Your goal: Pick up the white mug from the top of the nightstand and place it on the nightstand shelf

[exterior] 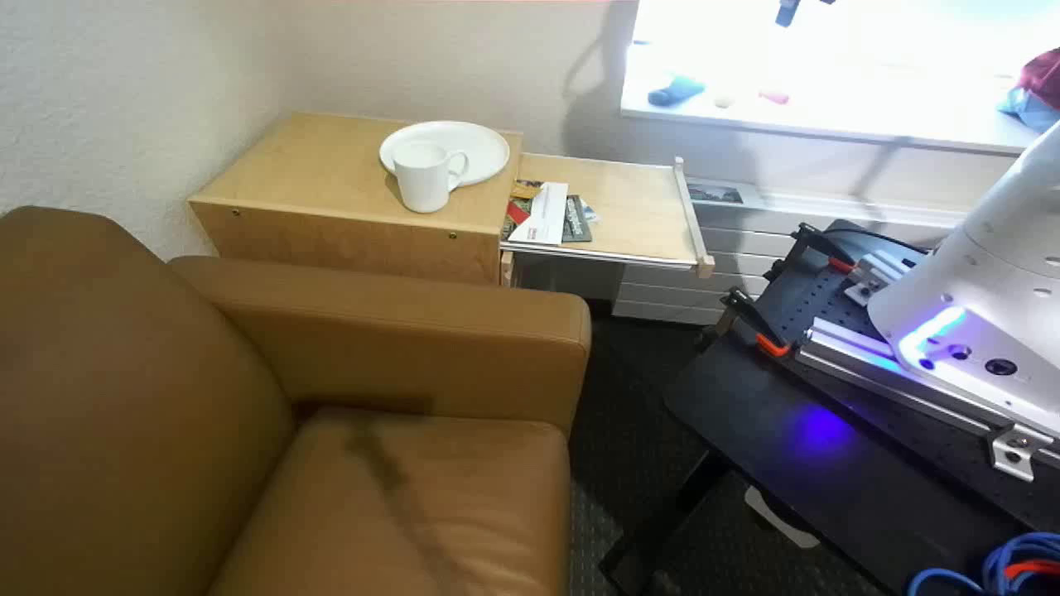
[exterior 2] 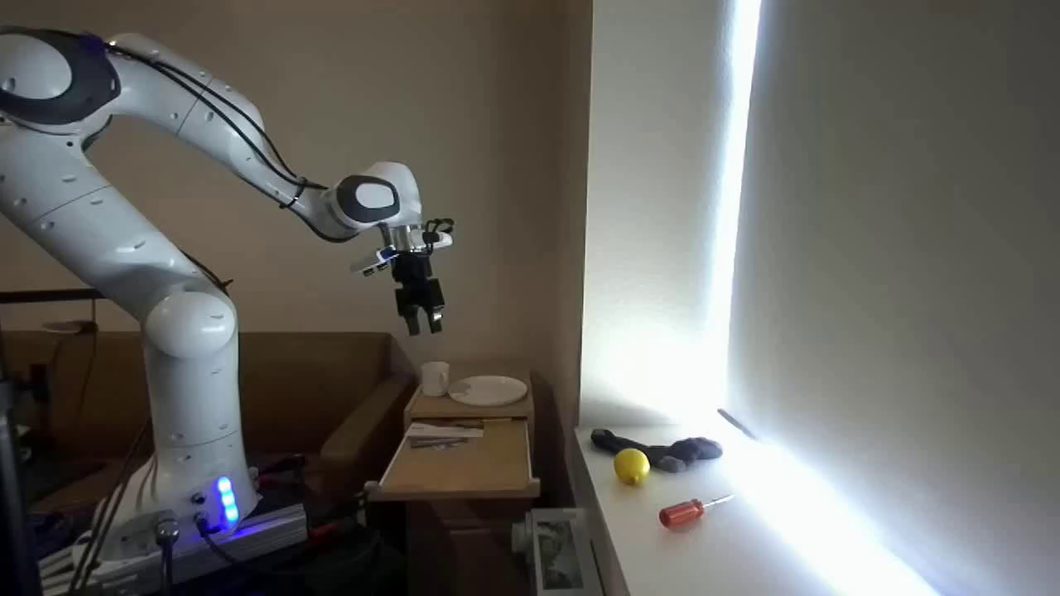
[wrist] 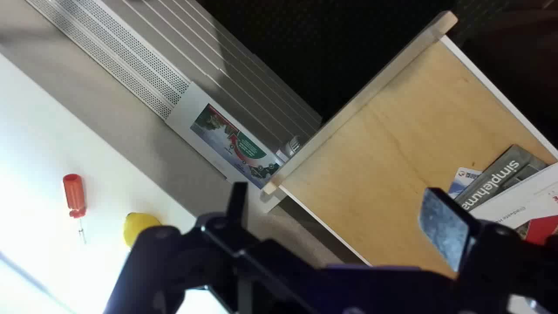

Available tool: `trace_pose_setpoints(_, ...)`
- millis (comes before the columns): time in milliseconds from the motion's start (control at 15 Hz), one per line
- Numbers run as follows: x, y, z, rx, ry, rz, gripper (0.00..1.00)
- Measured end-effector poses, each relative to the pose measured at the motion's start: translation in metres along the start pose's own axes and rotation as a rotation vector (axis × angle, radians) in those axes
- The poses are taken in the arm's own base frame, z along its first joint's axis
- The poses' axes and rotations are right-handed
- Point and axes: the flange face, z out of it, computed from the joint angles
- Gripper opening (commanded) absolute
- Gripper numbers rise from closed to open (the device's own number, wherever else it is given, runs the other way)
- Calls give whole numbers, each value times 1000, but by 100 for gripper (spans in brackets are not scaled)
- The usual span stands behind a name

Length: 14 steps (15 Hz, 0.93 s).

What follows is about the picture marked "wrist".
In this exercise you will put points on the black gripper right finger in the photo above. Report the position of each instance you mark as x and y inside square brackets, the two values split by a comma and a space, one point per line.
[445, 226]

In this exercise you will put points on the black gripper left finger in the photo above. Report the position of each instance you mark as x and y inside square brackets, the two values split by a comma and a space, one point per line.
[236, 202]

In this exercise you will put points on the blue white card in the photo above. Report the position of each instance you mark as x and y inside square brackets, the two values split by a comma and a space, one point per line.
[463, 178]

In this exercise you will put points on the grey simplehuman booklet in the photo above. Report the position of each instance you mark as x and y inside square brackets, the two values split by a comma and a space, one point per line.
[499, 174]

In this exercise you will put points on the white paper sheet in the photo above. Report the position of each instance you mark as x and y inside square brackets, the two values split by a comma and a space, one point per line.
[525, 200]

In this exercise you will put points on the red booklet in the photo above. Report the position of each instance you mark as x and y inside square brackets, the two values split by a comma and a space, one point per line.
[543, 228]

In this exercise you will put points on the yellow ball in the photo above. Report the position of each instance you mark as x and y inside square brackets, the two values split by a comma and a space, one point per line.
[138, 225]

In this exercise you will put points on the white storage bin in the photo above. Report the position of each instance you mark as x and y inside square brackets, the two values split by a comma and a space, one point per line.
[145, 52]

